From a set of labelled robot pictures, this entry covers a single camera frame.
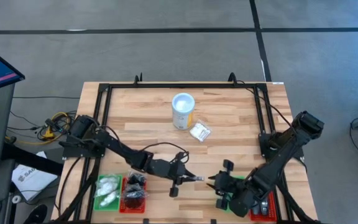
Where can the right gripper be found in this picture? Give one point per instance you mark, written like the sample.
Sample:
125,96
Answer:
227,199

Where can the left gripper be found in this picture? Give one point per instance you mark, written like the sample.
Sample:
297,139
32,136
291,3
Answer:
179,175

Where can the bagged black oval item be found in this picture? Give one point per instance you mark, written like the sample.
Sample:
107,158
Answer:
132,187
134,200
137,179

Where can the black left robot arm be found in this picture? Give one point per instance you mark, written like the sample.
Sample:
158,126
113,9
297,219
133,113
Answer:
123,149

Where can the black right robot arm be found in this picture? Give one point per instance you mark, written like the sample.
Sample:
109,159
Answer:
278,155

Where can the green plastic basket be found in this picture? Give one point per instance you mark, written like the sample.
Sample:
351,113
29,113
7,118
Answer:
239,178
117,206

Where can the bagged white cotton swabs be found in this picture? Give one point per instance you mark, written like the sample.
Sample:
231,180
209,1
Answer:
200,131

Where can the white wipes canister yellow label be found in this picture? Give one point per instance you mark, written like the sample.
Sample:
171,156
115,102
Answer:
182,115

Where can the red plastic basket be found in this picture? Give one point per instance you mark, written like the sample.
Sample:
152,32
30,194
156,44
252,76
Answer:
135,211
273,208

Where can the person's foot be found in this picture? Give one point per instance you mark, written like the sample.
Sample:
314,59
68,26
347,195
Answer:
37,214

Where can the black desk leg beam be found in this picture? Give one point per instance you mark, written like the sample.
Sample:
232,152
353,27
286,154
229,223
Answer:
30,158

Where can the white tape roll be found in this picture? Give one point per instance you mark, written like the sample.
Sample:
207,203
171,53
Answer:
16,199

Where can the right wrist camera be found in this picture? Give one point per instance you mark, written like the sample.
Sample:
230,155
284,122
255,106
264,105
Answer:
228,186

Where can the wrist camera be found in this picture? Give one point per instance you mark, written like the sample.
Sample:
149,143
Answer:
179,161
228,186

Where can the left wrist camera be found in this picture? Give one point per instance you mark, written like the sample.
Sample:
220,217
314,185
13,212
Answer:
179,161

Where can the black aluminium table frame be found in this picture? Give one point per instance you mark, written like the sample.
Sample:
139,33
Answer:
182,85

